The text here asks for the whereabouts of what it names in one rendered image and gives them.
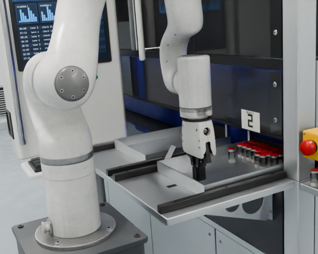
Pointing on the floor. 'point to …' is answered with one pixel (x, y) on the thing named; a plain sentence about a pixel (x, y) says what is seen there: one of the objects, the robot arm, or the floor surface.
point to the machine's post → (298, 120)
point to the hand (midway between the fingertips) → (199, 173)
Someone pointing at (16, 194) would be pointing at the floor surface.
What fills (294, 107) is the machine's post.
